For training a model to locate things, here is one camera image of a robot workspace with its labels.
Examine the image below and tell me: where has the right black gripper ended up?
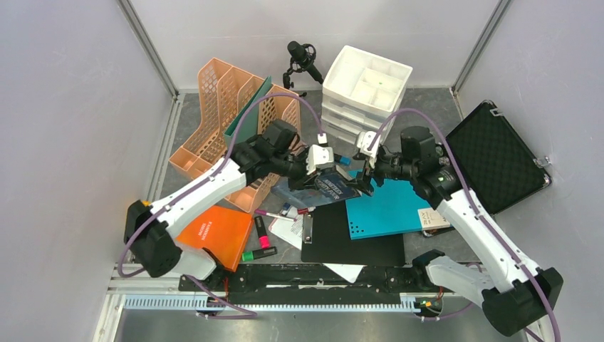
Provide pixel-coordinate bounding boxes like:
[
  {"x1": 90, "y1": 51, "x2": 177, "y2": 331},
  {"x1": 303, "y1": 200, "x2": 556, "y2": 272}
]
[{"x1": 345, "y1": 147, "x2": 417, "y2": 197}]

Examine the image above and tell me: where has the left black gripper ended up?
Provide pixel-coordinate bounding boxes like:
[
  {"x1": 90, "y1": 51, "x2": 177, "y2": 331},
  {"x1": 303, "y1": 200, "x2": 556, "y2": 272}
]
[{"x1": 271, "y1": 147, "x2": 321, "y2": 192}]

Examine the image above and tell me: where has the teal notebook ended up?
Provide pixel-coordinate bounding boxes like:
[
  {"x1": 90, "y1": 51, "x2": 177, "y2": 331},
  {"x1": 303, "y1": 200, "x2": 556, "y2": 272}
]
[{"x1": 345, "y1": 180, "x2": 432, "y2": 240}]

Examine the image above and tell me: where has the dark blue hardcover book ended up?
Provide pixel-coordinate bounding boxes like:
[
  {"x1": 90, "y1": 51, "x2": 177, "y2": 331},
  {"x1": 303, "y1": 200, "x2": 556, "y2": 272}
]
[{"x1": 271, "y1": 173, "x2": 361, "y2": 209}]

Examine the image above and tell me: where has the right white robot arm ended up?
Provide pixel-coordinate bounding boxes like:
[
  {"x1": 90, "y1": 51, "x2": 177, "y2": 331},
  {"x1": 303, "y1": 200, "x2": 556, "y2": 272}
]
[{"x1": 355, "y1": 126, "x2": 563, "y2": 341}]

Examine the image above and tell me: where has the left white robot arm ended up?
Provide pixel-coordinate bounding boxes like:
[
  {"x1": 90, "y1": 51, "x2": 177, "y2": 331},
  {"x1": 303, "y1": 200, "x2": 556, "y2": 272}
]
[{"x1": 124, "y1": 120, "x2": 352, "y2": 291}]

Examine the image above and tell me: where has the blue highlighter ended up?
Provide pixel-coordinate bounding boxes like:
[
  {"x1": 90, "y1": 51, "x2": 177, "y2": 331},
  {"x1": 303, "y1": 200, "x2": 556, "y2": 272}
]
[{"x1": 334, "y1": 154, "x2": 351, "y2": 166}]

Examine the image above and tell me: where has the green file folder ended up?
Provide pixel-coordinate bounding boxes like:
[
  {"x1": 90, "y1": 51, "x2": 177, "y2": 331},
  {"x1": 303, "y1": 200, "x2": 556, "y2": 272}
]
[{"x1": 223, "y1": 76, "x2": 274, "y2": 147}]

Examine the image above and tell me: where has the blue cap white marker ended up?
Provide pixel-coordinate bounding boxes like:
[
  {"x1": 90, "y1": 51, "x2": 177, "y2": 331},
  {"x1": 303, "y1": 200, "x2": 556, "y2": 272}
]
[{"x1": 279, "y1": 203, "x2": 293, "y2": 217}]

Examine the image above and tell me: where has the magenta marker pen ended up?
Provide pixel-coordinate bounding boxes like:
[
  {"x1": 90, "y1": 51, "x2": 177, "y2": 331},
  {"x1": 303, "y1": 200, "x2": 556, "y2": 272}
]
[{"x1": 254, "y1": 209, "x2": 297, "y2": 222}]

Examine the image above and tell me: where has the white label booklet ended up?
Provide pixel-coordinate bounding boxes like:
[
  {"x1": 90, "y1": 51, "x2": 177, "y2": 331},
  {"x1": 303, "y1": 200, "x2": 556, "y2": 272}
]
[{"x1": 417, "y1": 208, "x2": 452, "y2": 232}]

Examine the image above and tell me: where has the printed white paper sheet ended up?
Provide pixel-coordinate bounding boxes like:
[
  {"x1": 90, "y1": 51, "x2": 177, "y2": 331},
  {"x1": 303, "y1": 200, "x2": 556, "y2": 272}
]
[{"x1": 269, "y1": 207, "x2": 364, "y2": 284}]

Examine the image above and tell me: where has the white plastic drawer unit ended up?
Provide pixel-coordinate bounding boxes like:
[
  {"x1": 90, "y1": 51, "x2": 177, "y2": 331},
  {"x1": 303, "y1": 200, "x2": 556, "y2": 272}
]
[{"x1": 321, "y1": 46, "x2": 413, "y2": 144}]

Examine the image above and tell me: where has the peach plastic file organizer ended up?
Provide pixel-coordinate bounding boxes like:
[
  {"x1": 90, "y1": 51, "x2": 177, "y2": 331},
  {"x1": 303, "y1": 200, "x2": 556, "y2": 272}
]
[{"x1": 169, "y1": 58, "x2": 301, "y2": 213}]

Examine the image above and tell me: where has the orange book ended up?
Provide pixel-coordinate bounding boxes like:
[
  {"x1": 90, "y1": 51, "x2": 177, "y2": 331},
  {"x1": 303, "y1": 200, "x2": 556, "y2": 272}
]
[{"x1": 176, "y1": 206, "x2": 253, "y2": 271}]

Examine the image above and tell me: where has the black clipboard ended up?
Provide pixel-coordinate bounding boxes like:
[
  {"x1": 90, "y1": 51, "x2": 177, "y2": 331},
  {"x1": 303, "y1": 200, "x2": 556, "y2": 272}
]
[{"x1": 301, "y1": 202, "x2": 406, "y2": 266}]

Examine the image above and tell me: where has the green highlighter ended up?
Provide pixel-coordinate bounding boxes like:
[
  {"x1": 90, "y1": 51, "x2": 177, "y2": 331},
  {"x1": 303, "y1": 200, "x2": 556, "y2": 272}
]
[{"x1": 241, "y1": 247, "x2": 278, "y2": 262}]

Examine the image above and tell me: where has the black microphone on tripod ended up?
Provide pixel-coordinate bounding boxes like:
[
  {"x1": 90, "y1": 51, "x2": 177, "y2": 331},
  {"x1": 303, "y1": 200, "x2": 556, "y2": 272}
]
[{"x1": 282, "y1": 41, "x2": 324, "y2": 90}]

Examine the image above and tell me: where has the black open carrying case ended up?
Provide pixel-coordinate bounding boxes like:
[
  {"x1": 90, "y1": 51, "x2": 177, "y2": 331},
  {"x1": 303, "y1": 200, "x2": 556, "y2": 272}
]
[{"x1": 446, "y1": 100, "x2": 551, "y2": 215}]

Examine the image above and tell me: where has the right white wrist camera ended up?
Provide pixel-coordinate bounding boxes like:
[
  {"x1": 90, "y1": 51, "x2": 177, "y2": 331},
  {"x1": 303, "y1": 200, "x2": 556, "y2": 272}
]
[{"x1": 353, "y1": 131, "x2": 381, "y2": 169}]

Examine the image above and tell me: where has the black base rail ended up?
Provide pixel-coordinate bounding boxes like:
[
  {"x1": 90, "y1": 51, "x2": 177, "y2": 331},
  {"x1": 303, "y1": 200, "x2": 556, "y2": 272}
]
[{"x1": 201, "y1": 264, "x2": 451, "y2": 305}]

